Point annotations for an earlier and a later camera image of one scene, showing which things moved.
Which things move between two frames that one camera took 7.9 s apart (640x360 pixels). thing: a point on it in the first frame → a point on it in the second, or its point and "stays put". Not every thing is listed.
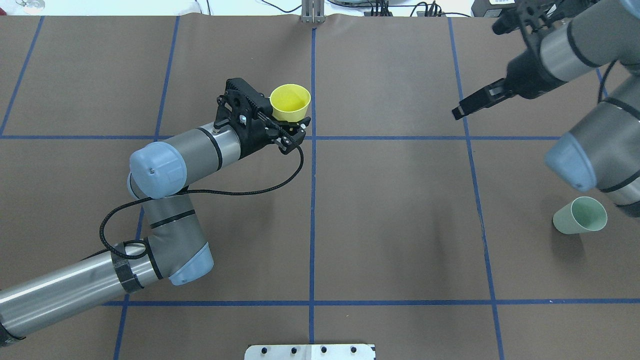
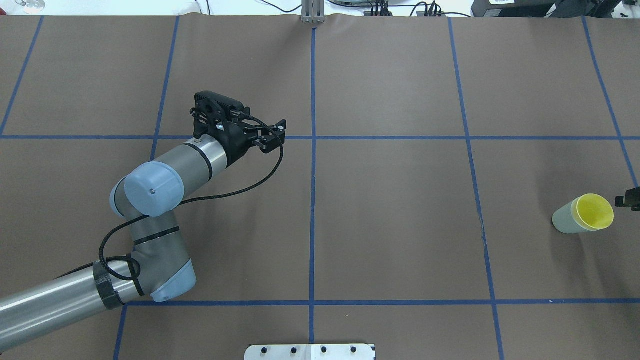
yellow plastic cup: [290, 102] → [592, 212]
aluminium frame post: [313, 11] stays put
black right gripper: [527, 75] → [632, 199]
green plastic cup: [582, 215] stays put
